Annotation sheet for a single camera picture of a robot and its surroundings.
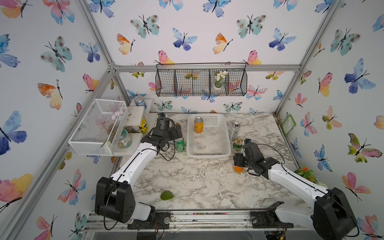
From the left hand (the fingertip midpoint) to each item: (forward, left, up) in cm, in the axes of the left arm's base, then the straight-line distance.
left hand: (174, 129), depth 85 cm
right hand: (-12, -37, -11) cm, 40 cm away
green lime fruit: (-30, +4, -18) cm, 36 cm away
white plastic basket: (+4, -25, -20) cm, 32 cm away
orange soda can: (+12, -14, -11) cm, 21 cm away
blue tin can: (+22, +24, +2) cm, 33 cm away
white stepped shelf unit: (+9, +20, +3) cm, 22 cm away
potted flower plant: (-26, -67, -5) cm, 72 cm away
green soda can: (-3, -2, -12) cm, 13 cm away
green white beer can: (-6, -36, -10) cm, 38 cm away
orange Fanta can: (-19, -36, -14) cm, 43 cm away
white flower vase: (+29, -28, +11) cm, 42 cm away
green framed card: (+17, -80, -17) cm, 83 cm away
